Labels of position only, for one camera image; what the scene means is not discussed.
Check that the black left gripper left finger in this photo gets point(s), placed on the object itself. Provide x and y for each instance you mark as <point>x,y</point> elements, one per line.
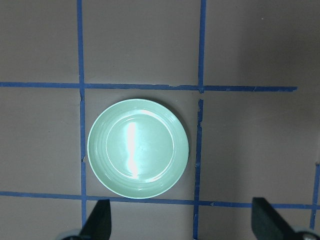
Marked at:
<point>99,224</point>

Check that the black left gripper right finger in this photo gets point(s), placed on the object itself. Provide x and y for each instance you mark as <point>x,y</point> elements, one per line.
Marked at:
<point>267,224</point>

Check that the green plate near left arm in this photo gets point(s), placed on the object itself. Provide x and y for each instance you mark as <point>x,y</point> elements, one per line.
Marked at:
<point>138,148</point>

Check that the brown grid table mat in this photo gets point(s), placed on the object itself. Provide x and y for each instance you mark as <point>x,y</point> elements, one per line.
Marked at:
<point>243,76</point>

